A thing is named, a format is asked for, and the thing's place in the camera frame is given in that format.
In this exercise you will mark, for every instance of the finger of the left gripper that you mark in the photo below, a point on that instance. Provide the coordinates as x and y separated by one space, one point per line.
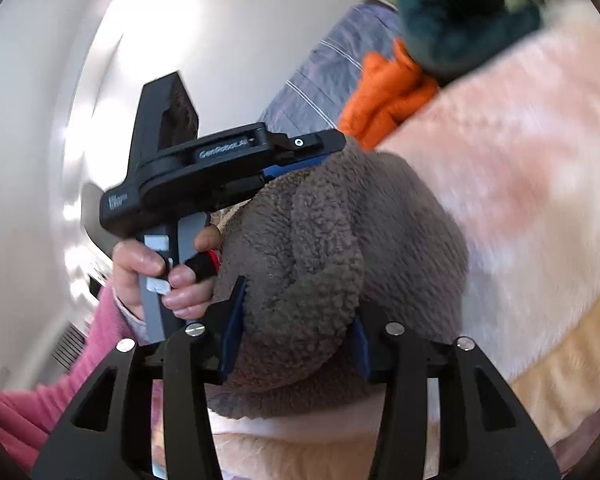
307 145
276 171

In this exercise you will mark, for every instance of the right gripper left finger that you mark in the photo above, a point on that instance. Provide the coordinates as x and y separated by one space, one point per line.
105 433

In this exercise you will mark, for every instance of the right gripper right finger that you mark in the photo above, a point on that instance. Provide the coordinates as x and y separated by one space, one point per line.
485 432

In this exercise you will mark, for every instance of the brown fleece jacket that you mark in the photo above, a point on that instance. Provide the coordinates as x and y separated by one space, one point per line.
314 245

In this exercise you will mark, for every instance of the pink sleeved left forearm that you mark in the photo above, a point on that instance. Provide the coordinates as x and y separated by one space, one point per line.
28 416

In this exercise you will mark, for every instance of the person's left hand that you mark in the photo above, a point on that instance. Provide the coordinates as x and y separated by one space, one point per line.
188 297

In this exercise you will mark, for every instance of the blue plaid pillow cover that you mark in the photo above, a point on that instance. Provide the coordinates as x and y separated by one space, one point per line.
313 97

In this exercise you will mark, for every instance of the orange puffer jacket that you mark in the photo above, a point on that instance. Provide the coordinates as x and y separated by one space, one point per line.
388 93

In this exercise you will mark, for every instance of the dark green garment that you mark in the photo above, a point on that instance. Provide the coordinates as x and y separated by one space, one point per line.
450 38

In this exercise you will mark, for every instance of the pink cartoon pig blanket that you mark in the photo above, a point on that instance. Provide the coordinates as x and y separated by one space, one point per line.
512 154

